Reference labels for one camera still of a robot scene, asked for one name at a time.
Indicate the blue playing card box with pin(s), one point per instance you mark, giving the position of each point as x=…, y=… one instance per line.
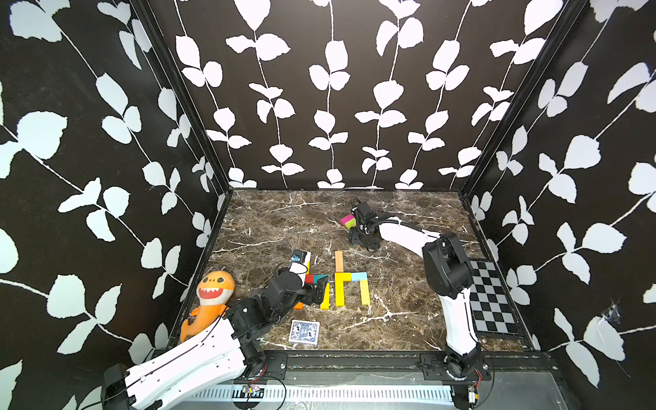
x=304, y=332

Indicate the orange plush toy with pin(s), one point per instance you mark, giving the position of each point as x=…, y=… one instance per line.
x=213, y=292

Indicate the natural wood short block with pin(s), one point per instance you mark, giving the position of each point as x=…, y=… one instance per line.
x=339, y=266

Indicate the light blue block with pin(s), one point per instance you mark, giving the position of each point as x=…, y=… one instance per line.
x=357, y=277

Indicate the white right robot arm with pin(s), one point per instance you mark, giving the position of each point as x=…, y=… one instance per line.
x=448, y=269

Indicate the yellow plank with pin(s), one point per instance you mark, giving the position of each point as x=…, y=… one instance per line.
x=325, y=304
x=339, y=294

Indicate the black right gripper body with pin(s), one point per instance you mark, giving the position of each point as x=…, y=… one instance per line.
x=359, y=236

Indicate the yellow-green long block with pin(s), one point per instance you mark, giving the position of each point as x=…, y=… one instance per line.
x=365, y=292

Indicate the amber yellow short block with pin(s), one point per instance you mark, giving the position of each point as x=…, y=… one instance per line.
x=343, y=277

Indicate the black metal base rail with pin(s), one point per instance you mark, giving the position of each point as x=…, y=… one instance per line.
x=431, y=364

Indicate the magenta block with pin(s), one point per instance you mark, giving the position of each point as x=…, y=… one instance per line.
x=345, y=220

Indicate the black white checkerboard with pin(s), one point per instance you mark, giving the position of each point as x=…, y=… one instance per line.
x=491, y=305

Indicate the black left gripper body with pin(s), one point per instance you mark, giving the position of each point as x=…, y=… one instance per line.
x=307, y=296

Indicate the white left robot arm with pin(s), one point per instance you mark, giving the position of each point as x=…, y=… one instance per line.
x=228, y=349

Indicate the teal block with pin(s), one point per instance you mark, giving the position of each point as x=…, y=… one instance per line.
x=317, y=278

